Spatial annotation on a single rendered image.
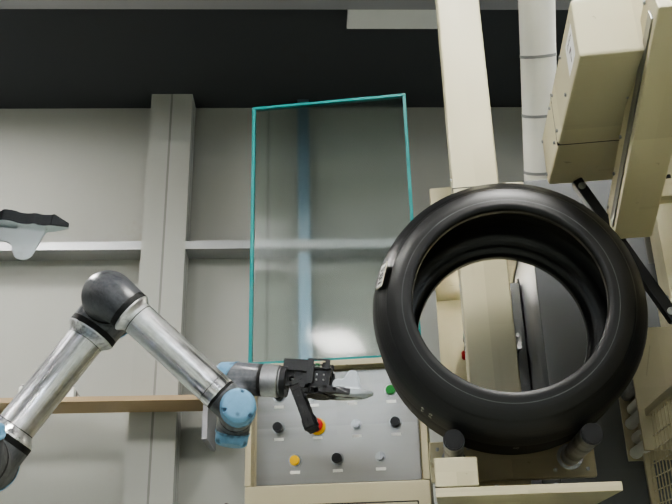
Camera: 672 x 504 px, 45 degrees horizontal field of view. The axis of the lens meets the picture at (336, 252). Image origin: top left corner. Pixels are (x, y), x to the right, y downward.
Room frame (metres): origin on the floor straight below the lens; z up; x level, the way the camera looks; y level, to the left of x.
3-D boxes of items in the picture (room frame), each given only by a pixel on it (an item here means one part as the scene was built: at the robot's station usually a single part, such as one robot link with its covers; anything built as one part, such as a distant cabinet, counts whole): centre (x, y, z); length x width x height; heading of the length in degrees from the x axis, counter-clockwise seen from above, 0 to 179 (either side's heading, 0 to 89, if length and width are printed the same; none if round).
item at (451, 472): (1.90, -0.26, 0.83); 0.36 x 0.09 x 0.06; 173
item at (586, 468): (2.06, -0.42, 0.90); 0.40 x 0.03 x 0.10; 83
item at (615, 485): (1.88, -0.40, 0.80); 0.37 x 0.36 x 0.02; 83
